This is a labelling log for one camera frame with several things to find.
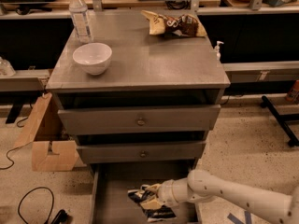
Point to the brown and yellow chip bag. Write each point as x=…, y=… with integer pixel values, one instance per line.
x=185, y=25

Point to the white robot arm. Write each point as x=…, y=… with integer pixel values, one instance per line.
x=199, y=185

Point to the grey drawer cabinet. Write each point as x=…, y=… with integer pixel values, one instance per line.
x=145, y=70

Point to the clear plastic water bottle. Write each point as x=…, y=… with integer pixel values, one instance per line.
x=81, y=20

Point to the cardboard box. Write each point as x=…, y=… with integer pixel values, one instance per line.
x=52, y=150

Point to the grey top drawer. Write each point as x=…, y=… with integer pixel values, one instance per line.
x=150, y=119

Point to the white pump dispenser bottle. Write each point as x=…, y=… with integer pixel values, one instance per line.
x=217, y=49

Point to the black table leg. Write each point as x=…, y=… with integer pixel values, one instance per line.
x=283, y=121

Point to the grey middle drawer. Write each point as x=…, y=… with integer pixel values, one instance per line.
x=165, y=151

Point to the white ceramic bowl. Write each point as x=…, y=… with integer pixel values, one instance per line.
x=93, y=58

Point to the clear plastic container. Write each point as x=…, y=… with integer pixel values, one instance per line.
x=6, y=69

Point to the grey drawer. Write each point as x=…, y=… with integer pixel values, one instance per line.
x=165, y=151
x=150, y=119
x=111, y=204

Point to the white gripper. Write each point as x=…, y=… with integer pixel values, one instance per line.
x=167, y=194

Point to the grey bottom drawer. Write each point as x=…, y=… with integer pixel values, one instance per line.
x=111, y=204

